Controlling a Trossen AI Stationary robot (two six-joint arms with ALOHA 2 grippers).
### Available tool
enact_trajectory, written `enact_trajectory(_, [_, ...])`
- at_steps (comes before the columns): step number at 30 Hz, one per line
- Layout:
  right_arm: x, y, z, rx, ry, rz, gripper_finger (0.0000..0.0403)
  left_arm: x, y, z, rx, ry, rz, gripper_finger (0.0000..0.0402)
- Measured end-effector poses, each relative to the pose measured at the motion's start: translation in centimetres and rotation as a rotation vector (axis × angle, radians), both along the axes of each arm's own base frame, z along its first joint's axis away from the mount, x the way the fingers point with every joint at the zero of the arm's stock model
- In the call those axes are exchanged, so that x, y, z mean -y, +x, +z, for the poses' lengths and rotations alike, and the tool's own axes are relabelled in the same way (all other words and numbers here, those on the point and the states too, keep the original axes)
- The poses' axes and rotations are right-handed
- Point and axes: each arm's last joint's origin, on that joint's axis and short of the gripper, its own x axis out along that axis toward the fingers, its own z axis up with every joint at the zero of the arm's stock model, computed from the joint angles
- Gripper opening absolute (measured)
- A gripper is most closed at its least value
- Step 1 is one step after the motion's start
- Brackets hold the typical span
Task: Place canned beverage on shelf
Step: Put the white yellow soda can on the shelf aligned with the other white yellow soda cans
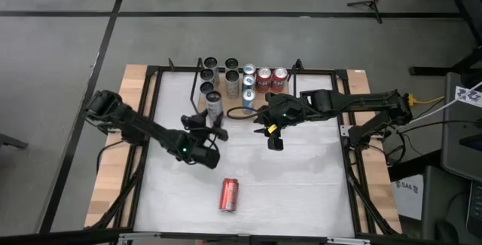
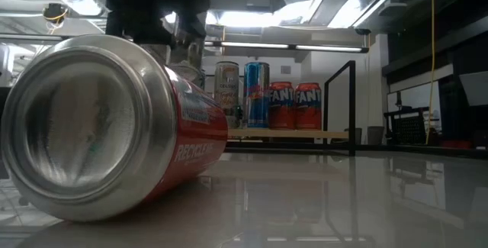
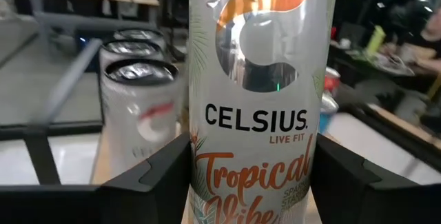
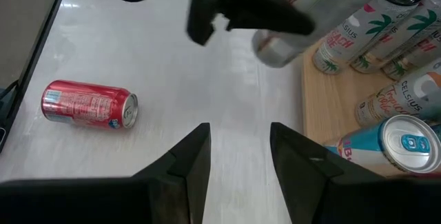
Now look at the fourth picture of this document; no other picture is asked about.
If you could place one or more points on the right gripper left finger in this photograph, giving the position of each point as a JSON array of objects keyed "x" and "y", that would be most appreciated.
[{"x": 182, "y": 189}]

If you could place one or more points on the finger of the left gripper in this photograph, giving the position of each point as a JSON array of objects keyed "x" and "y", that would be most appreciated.
[
  {"x": 268, "y": 13},
  {"x": 203, "y": 13}
]

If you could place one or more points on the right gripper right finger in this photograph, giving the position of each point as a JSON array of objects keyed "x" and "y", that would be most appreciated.
[{"x": 303, "y": 189}]

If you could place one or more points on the silver Celsius can orange print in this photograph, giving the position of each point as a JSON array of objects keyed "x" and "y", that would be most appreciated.
[{"x": 330, "y": 0}]

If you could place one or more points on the silver Celsius can green print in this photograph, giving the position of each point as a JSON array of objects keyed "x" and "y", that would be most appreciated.
[{"x": 358, "y": 34}]

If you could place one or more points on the blue silver Red Bull can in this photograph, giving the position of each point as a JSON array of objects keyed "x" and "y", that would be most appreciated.
[{"x": 396, "y": 144}]

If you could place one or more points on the red Fanta can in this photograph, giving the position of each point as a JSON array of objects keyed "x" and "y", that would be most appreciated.
[{"x": 86, "y": 105}]

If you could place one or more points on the black aluminium table frame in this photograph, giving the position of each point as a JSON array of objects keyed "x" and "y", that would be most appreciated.
[{"x": 34, "y": 55}]

